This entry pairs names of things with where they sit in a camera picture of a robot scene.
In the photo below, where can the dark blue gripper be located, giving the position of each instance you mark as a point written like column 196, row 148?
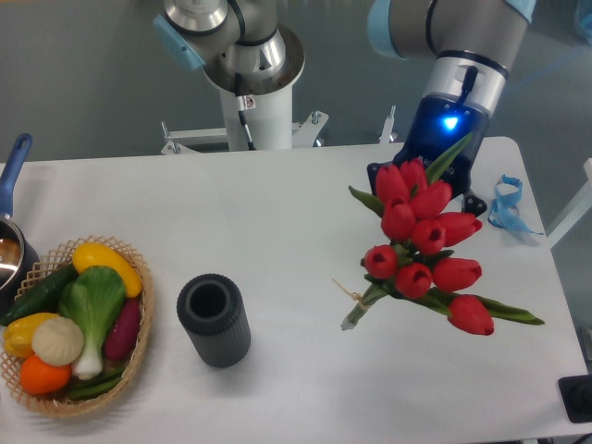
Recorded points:
column 438, row 124

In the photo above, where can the red tulip bouquet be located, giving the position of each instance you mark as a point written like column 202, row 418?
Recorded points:
column 417, row 263

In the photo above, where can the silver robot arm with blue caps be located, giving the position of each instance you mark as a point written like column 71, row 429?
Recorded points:
column 475, row 44

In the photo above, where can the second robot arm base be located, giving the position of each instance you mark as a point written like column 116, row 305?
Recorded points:
column 240, row 45

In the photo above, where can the light blue ribbon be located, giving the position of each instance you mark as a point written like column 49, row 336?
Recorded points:
column 504, row 212

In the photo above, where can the black device at table edge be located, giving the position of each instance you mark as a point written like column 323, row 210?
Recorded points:
column 576, row 397

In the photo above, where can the dark grey ribbed vase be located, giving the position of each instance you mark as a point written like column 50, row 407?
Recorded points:
column 211, row 310

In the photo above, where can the purple sweet potato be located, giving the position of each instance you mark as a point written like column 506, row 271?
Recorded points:
column 123, row 335

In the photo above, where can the green bok choy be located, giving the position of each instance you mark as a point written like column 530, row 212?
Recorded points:
column 93, row 302

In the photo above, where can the green pea pods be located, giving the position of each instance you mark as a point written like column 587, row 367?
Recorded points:
column 95, row 387

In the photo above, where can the cream garlic bulb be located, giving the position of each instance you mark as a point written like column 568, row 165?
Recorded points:
column 57, row 341

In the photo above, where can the green cucumber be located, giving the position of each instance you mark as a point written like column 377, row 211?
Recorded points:
column 41, row 298

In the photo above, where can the orange fruit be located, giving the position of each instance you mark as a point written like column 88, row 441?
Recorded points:
column 39, row 378

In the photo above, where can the yellow bell pepper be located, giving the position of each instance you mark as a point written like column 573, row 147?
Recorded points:
column 18, row 334

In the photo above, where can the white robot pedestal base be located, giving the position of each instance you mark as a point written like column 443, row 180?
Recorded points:
column 251, row 122

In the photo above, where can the blue handled saucepan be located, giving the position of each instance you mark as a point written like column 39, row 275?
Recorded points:
column 17, row 255

